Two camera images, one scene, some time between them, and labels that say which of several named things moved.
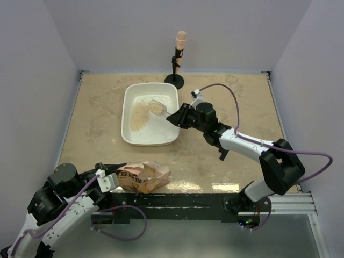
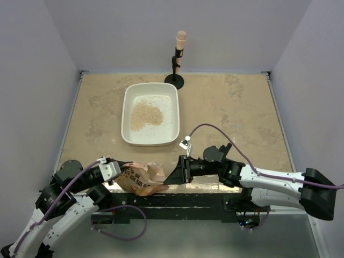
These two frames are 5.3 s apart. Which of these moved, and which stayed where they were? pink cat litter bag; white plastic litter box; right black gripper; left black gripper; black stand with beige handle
Moved: right black gripper; left black gripper
Stayed: pink cat litter bag; white plastic litter box; black stand with beige handle
